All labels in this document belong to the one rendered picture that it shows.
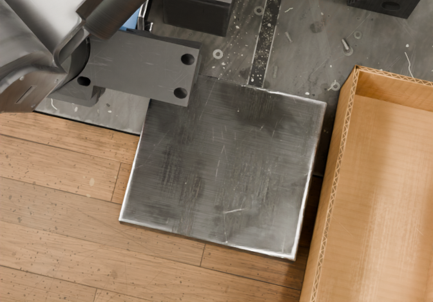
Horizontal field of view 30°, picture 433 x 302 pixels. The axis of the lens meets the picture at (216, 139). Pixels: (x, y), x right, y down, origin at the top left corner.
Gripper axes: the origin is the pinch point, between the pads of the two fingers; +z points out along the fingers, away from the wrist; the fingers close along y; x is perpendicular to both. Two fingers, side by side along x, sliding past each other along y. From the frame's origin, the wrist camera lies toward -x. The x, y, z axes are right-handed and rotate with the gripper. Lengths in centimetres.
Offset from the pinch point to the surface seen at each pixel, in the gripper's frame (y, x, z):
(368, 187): -10.3, -28.7, 5.2
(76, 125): -10.9, 0.6, 5.7
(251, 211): -14.1, -17.9, 1.4
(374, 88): -1.0, -27.0, 7.3
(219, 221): -15.6, -15.1, 0.6
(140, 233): -18.7, -8.1, 1.2
